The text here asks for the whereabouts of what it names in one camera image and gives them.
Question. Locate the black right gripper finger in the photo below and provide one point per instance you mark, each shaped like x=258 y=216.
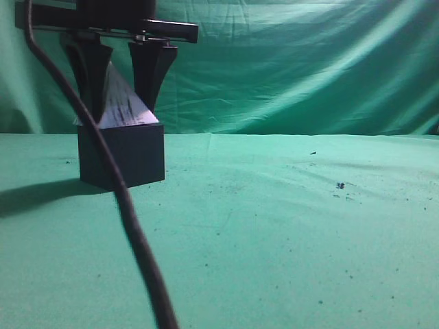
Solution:
x=151 y=61

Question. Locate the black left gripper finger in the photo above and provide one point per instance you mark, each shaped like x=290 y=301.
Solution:
x=89 y=60

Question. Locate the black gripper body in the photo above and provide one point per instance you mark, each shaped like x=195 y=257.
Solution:
x=119 y=19

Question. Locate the white marbled square pyramid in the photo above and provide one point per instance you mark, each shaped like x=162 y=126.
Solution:
x=123 y=107

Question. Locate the dark purple cube block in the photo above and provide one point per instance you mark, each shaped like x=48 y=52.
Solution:
x=138 y=151

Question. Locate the green backdrop cloth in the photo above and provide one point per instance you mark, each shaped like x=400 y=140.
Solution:
x=303 y=67

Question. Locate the green table cloth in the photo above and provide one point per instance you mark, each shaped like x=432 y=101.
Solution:
x=249 y=232

